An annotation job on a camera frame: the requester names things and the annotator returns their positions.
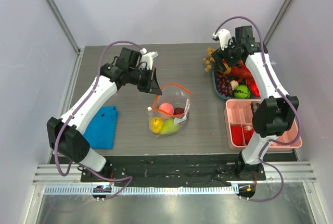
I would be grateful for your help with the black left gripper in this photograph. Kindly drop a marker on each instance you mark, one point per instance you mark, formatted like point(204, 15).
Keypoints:
point(153, 87)

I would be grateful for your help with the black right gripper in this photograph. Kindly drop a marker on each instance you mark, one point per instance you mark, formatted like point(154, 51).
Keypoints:
point(221, 62)

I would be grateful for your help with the orange toy fruit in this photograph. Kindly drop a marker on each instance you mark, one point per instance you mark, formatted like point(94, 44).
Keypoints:
point(227, 70)

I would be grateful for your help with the pink toy peach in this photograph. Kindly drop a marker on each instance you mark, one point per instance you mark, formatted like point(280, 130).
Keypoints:
point(166, 110)

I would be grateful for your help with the clear orange zip bag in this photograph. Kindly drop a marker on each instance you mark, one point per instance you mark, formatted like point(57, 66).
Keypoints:
point(177, 96)

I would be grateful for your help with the dark red toy fruit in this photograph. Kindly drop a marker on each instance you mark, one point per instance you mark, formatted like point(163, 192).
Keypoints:
point(181, 113)

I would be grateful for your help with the yellow toy pear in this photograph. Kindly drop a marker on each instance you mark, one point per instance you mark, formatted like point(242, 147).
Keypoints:
point(156, 124)

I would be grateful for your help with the green toy apple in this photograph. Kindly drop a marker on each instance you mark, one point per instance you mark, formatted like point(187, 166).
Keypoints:
point(169, 127)

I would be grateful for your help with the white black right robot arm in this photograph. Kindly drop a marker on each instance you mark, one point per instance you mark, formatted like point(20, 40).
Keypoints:
point(277, 110)

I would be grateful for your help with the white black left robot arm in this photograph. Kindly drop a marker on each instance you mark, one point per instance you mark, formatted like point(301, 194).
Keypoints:
point(66, 134)

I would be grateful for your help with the brown longan bunch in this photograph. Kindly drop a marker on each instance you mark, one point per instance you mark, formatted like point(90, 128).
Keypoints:
point(209, 60)

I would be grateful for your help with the red toy lobster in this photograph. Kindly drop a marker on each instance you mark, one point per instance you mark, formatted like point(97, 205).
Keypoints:
point(242, 73)

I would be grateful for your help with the dark purple grape bunch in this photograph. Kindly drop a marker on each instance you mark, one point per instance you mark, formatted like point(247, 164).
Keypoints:
point(223, 84)

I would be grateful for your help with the white toy garlic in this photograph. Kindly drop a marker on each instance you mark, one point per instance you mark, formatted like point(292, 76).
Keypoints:
point(234, 84)

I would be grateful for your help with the teal fruit basket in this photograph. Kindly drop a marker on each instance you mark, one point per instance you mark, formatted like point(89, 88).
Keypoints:
point(230, 78)

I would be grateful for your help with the green toy lime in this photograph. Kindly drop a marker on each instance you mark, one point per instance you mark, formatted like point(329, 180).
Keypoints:
point(242, 91)

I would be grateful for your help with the pink compartment tray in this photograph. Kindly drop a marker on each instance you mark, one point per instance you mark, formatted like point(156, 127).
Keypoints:
point(238, 119)

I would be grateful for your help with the blue folded t-shirt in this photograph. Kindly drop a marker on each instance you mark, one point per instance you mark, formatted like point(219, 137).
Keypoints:
point(101, 129)

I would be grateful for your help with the red toy meat piece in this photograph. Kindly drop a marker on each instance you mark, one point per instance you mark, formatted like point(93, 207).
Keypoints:
point(237, 135)

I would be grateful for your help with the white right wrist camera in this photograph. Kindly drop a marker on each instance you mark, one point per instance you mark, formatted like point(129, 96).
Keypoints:
point(222, 36)

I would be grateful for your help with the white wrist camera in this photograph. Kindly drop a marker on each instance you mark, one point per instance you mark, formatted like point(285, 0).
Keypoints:
point(147, 59)
point(222, 36)

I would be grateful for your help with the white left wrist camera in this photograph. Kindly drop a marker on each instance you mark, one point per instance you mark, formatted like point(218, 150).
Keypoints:
point(147, 59)

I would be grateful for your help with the white perforated cable duct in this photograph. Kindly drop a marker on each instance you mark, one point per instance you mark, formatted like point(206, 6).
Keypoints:
point(94, 189)

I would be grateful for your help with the aluminium frame rail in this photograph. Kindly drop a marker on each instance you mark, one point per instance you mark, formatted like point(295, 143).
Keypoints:
point(300, 171)

